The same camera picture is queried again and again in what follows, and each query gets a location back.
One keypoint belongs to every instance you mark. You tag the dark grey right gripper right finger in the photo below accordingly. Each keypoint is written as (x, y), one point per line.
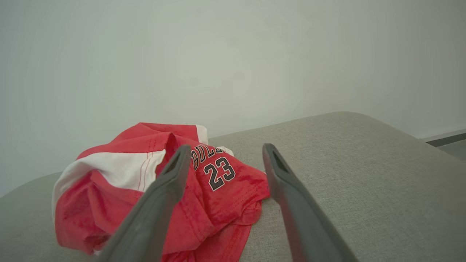
(302, 218)

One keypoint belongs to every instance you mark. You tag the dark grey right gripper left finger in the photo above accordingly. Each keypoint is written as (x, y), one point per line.
(156, 207)

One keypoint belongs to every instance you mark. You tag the red white jersey garment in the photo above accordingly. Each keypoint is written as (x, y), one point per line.
(225, 203)

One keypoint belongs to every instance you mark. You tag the black white wall baseboard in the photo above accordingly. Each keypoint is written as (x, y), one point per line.
(449, 138)

